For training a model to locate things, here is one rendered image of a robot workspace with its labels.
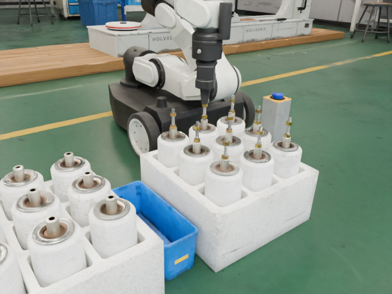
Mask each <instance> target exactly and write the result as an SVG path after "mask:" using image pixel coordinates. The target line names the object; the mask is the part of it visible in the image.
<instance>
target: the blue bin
mask: <svg viewBox="0 0 392 294"><path fill-rule="evenodd" d="M112 191H113V192H114V193H115V194H116V195H117V196H118V197H119V198H123V199H125V200H127V201H129V202H130V203H131V204H132V205H133V206H134V207H135V210H136V215H138V216H139V217H140V218H141V219H142V220H143V221H144V222H145V223H146V224H147V225H148V226H149V227H150V228H151V229H152V230H153V231H154V232H155V233H156V234H157V235H158V236H159V237H160V238H161V239H162V240H163V246H164V280H165V281H169V280H171V279H173V278H175V277H176V276H178V275H180V274H182V273H184V272H185V271H187V270H189V269H190V268H192V267H193V265H194V256H195V244H196V237H197V236H198V228H197V227H196V226H194V225H193V224H192V223H191V222H190V221H189V220H187V219H186V218H185V217H184V216H183V215H182V214H180V213H179V212H178V211H176V210H175V209H174V208H173V207H172V206H171V205H169V204H168V203H167V202H166V201H165V200H163V199H162V198H161V197H160V196H158V195H157V194H156V193H155V192H154V191H152V190H151V189H150V188H149V187H148V186H147V185H145V184H144V183H143V182H141V181H134V182H132V183H129V184H126V185H123V186H121V187H117V188H114V189H112Z"/></svg>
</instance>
